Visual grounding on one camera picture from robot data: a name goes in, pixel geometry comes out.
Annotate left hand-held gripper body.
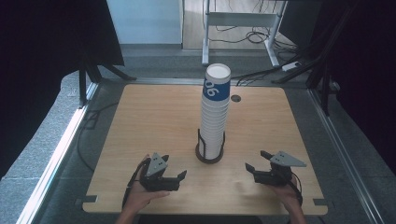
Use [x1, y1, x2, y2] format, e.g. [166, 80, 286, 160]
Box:
[138, 152, 181, 192]

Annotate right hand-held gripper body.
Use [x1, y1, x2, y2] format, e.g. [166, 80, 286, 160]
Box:
[252, 150, 307, 188]

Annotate black wire cup holder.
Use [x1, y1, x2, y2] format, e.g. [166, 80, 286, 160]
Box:
[194, 128, 226, 165]

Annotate stack of ribbed paper cups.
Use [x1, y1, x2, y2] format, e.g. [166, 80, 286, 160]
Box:
[199, 63, 232, 161]

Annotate person's right hand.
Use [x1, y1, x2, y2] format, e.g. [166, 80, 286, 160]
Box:
[268, 175, 304, 213]

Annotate person's left hand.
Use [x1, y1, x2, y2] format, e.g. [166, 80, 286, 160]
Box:
[122, 154, 171, 216]

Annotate white power strip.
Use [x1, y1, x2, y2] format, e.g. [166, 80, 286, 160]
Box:
[281, 61, 303, 73]

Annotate black metal stand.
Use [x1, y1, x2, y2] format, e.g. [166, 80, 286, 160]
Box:
[273, 0, 360, 117]

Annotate black tripod stand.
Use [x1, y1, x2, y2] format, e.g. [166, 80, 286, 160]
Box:
[78, 52, 138, 107]

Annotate black curtain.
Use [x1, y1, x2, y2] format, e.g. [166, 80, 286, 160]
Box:
[0, 0, 126, 179]
[311, 0, 396, 175]

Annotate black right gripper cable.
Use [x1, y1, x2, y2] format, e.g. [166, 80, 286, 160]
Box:
[289, 172, 304, 207]

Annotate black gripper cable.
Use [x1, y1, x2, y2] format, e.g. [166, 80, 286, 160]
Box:
[121, 163, 148, 209]
[289, 172, 304, 207]

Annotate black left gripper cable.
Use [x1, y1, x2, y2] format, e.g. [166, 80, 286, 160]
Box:
[121, 163, 148, 209]

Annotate aluminium floor rail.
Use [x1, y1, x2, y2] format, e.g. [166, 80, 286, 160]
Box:
[307, 88, 389, 224]
[17, 82, 99, 224]

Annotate thin black floor cable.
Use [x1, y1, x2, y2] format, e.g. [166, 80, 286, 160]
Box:
[77, 101, 121, 173]

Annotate black power strip cables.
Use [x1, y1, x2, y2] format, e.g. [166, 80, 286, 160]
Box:
[232, 65, 285, 87]

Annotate tangle of black floor cables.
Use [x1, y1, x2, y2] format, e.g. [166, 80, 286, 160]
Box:
[207, 0, 301, 54]

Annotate white metal desk frame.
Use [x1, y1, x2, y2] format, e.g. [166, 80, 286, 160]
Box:
[201, 0, 288, 68]

